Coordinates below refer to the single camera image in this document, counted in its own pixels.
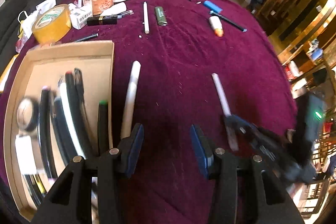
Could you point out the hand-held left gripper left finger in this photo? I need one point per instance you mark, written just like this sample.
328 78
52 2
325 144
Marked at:
135 150

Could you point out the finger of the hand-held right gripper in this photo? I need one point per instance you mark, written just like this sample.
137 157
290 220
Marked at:
241 123

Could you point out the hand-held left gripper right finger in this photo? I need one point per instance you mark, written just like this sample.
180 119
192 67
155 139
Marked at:
199 153

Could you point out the silver white pen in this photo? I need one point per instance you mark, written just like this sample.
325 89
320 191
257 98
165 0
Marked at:
221 94

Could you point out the black green-tipped marker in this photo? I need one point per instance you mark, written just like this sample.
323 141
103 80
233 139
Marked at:
103 121

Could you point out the thick white marker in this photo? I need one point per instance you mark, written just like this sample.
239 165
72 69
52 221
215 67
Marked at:
131 92

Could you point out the black gel pen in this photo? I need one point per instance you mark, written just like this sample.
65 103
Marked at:
78 82

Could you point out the shallow cardboard tray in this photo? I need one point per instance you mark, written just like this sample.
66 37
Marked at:
92 66

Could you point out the grey tape roll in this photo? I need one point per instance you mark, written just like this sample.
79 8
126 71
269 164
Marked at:
32 113

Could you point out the white power adapter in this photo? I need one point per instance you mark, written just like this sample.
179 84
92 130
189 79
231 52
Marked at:
25 153

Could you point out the gold framed display cabinet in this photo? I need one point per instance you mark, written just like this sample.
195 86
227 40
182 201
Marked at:
309 24

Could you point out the white orange-capped glue stick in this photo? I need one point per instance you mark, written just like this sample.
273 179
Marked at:
216 26

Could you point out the dark blue pen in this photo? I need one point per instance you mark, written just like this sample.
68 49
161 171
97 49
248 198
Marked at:
228 20

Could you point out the blue lighter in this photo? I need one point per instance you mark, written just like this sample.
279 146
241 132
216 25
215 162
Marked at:
212 6

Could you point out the wooden stair railing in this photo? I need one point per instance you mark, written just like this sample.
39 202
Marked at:
283 1

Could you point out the thin black pen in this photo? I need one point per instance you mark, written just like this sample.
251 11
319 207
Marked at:
86 37

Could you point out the thin white pen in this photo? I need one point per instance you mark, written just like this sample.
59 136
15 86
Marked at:
146 18

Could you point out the black lipstick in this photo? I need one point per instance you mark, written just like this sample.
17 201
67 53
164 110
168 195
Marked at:
102 20

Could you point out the green lighter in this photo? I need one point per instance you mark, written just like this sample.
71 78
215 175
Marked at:
160 16

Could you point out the clear pen cap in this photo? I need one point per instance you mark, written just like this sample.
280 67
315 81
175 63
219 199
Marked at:
126 13

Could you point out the white cosmetic tube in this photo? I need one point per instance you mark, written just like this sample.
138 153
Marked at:
115 8

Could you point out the white barcode box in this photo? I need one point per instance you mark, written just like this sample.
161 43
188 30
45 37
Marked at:
80 16

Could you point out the yellow flat box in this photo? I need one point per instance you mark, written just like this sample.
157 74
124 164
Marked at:
6 74

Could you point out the yellow packing tape roll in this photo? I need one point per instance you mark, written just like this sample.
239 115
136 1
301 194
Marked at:
52 23

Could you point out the red crinkled plastic packet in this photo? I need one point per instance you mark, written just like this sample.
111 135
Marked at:
20 44

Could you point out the white paper bag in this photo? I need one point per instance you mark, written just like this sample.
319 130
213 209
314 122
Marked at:
47 5
26 23

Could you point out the black leather sofa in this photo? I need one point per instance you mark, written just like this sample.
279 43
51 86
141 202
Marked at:
15 1

